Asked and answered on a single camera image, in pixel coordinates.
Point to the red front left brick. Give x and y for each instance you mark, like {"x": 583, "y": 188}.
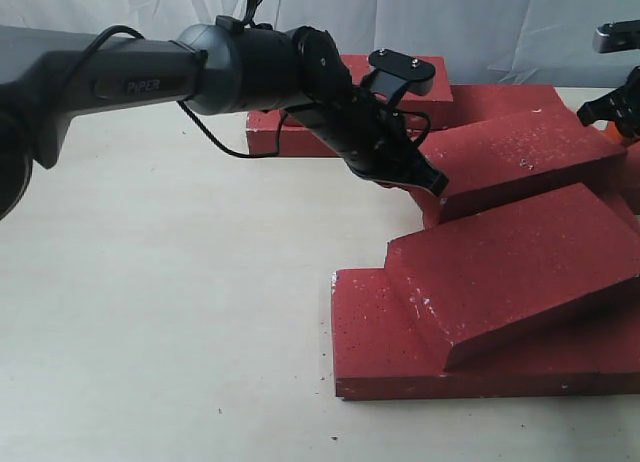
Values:
{"x": 378, "y": 353}

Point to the white backdrop curtain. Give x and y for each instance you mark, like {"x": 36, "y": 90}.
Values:
{"x": 481, "y": 41}

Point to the red back left brick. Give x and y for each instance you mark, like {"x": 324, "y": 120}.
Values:
{"x": 295, "y": 141}

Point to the red middle right brick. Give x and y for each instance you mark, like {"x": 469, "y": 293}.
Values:
{"x": 630, "y": 186}

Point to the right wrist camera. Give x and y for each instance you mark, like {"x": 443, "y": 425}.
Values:
{"x": 617, "y": 37}

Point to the red back right brick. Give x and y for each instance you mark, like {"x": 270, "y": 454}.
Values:
{"x": 475, "y": 103}

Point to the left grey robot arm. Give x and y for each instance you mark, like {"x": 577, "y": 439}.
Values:
{"x": 48, "y": 78}

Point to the red top stacked brick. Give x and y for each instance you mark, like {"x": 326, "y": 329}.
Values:
{"x": 435, "y": 103}

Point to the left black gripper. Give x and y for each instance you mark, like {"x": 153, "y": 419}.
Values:
{"x": 377, "y": 142}

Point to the red third row brick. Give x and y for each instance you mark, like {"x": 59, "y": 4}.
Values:
{"x": 613, "y": 199}

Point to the red front right brick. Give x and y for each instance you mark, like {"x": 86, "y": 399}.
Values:
{"x": 610, "y": 339}

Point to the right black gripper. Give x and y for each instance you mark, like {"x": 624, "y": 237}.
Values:
{"x": 620, "y": 108}

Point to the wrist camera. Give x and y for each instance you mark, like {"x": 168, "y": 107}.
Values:
{"x": 617, "y": 37}
{"x": 394, "y": 74}

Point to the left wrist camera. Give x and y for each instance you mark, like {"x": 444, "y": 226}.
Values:
{"x": 394, "y": 74}

